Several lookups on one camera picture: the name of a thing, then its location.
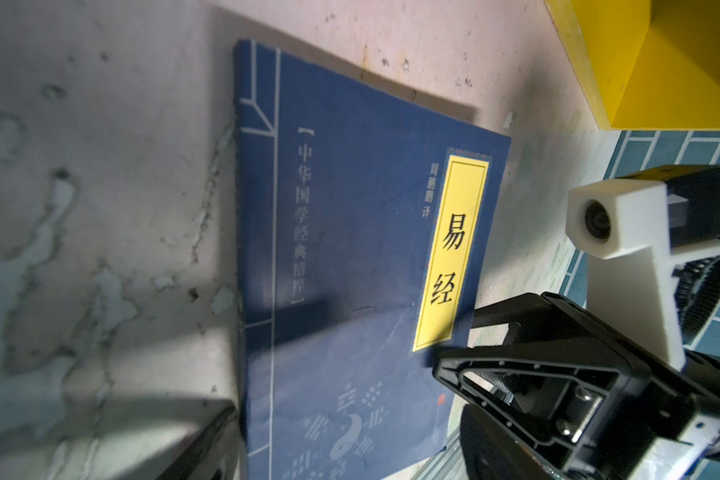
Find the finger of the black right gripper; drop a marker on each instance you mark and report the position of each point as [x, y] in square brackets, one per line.
[526, 319]
[557, 397]

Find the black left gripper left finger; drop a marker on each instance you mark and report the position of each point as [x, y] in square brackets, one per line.
[213, 454]

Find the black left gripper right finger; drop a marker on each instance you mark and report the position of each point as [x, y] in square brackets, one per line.
[490, 453]

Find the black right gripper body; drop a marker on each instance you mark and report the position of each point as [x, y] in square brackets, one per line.
[664, 421]

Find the blue book yellow label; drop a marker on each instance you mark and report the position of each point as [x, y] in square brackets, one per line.
[363, 224]

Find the yellow pink blue bookshelf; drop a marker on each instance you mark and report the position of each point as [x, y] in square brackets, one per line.
[645, 65]

